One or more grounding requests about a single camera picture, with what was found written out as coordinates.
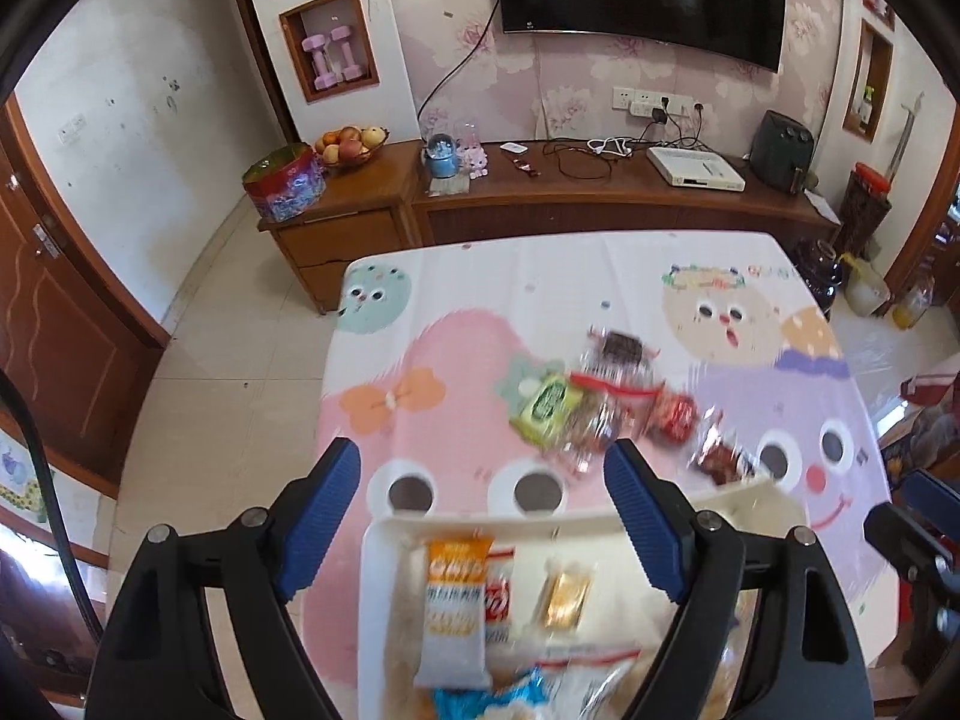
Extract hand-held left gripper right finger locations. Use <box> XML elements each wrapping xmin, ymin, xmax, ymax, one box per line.
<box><xmin>603</xmin><ymin>438</ymin><xmax>875</xmax><ymax>720</ymax></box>

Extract paper sheet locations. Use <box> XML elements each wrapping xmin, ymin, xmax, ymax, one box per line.
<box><xmin>803</xmin><ymin>190</ymin><xmax>842</xmax><ymax>227</ymax></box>

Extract wooden television cabinet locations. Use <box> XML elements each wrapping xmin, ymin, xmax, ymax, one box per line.
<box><xmin>256</xmin><ymin>138</ymin><xmax>842</xmax><ymax>315</ymax></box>

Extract clear wrapped dark red snack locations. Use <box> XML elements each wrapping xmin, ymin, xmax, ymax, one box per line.
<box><xmin>688</xmin><ymin>420</ymin><xmax>758</xmax><ymax>487</ymax></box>

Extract large white snack bag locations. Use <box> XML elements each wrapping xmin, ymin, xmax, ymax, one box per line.
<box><xmin>514</xmin><ymin>641</ymin><xmax>644</xmax><ymax>720</ymax></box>

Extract round printed tin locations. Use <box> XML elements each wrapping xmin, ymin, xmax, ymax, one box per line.
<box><xmin>241</xmin><ymin>142</ymin><xmax>328</xmax><ymax>225</ymax></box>

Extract dark green air fryer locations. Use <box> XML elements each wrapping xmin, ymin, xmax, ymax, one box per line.
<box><xmin>749</xmin><ymin>109</ymin><xmax>815</xmax><ymax>197</ymax></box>

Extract clear cracker bag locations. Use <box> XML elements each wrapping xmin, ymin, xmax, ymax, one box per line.
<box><xmin>373</xmin><ymin>592</ymin><xmax>436</xmax><ymax>720</ymax></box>
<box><xmin>705</xmin><ymin>585</ymin><xmax>760</xmax><ymax>720</ymax></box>

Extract orange white snack bar packet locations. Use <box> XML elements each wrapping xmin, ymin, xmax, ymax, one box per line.
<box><xmin>414</xmin><ymin>535</ymin><xmax>497</xmax><ymax>691</ymax></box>

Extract yellow oil bottle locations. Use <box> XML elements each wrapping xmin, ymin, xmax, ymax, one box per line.
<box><xmin>890</xmin><ymin>269</ymin><xmax>938</xmax><ymax>330</ymax></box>

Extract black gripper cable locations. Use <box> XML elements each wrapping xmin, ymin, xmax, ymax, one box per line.
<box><xmin>0</xmin><ymin>370</ymin><xmax>107</xmax><ymax>644</ymax></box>

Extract pink dumbbell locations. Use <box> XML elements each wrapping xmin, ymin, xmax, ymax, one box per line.
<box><xmin>301</xmin><ymin>33</ymin><xmax>340</xmax><ymax>92</ymax></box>
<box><xmin>331</xmin><ymin>24</ymin><xmax>364</xmax><ymax>83</ymax></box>

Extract dark brown snack packet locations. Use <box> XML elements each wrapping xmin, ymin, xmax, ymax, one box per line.
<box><xmin>591</xmin><ymin>328</ymin><xmax>649</xmax><ymax>370</ymax></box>

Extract white set-top box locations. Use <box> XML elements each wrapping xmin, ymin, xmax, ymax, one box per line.
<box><xmin>646</xmin><ymin>145</ymin><xmax>748</xmax><ymax>195</ymax></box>

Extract brown wooden door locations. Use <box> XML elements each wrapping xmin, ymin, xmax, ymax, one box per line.
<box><xmin>0</xmin><ymin>92</ymin><xmax>170</xmax><ymax>501</ymax></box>

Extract clear snack bag red strip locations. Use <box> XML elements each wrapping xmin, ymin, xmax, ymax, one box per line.
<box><xmin>551</xmin><ymin>364</ymin><xmax>667</xmax><ymax>475</ymax></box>

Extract dark jar with red lid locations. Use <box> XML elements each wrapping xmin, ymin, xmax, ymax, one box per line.
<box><xmin>838</xmin><ymin>163</ymin><xmax>894</xmax><ymax>260</ymax></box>

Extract white plastic jug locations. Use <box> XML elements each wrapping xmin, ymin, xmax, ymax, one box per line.
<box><xmin>839</xmin><ymin>253</ymin><xmax>893</xmax><ymax>317</ymax></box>

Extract pink toy figure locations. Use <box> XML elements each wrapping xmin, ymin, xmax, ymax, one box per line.
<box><xmin>457</xmin><ymin>136</ymin><xmax>489</xmax><ymax>180</ymax></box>

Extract fruit bowl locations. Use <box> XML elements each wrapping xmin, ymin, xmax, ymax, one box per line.
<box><xmin>311</xmin><ymin>124</ymin><xmax>392</xmax><ymax>170</ymax></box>

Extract wooden framed wall niche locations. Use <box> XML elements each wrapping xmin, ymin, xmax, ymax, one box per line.
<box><xmin>278</xmin><ymin>0</ymin><xmax>383</xmax><ymax>105</ymax></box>

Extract red white snack packet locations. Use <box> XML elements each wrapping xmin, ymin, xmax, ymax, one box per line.
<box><xmin>484</xmin><ymin>546</ymin><xmax>520</xmax><ymax>635</ymax></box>

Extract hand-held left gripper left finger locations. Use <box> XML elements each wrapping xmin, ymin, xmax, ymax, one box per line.
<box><xmin>86</xmin><ymin>436</ymin><xmax>363</xmax><ymax>720</ymax></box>

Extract black coiled cable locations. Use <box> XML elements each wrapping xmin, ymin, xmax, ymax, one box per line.
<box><xmin>543</xmin><ymin>136</ymin><xmax>613</xmax><ymax>183</ymax></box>

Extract white plastic tray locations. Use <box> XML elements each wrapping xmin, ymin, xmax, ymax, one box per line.
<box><xmin>356</xmin><ymin>476</ymin><xmax>812</xmax><ymax>720</ymax></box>

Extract cartoon printed tablecloth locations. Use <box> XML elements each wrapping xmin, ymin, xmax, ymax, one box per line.
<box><xmin>315</xmin><ymin>231</ymin><xmax>895</xmax><ymax>720</ymax></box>

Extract tall wall niche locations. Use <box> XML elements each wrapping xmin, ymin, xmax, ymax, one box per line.
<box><xmin>841</xmin><ymin>18</ymin><xmax>896</xmax><ymax>144</ymax></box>

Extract small yellow snack packet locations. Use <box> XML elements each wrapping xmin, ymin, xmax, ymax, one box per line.
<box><xmin>536</xmin><ymin>561</ymin><xmax>597</xmax><ymax>632</ymax></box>

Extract white wall sockets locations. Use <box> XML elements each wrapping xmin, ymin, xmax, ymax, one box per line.
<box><xmin>610</xmin><ymin>85</ymin><xmax>695</xmax><ymax>120</ymax></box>

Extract blue snow globe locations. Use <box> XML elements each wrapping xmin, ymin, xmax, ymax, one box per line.
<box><xmin>423</xmin><ymin>133</ymin><xmax>461</xmax><ymax>180</ymax></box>

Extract green snack packet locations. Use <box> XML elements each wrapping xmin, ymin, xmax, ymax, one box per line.
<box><xmin>508</xmin><ymin>373</ymin><xmax>584</xmax><ymax>445</ymax></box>

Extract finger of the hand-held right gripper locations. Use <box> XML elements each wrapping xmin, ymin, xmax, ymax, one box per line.
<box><xmin>902</xmin><ymin>468</ymin><xmax>960</xmax><ymax>533</ymax></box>
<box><xmin>863</xmin><ymin>501</ymin><xmax>960</xmax><ymax>595</ymax></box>

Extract blue white snack packet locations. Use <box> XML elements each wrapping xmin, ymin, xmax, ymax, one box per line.
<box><xmin>433</xmin><ymin>666</ymin><xmax>545</xmax><ymax>720</ymax></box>

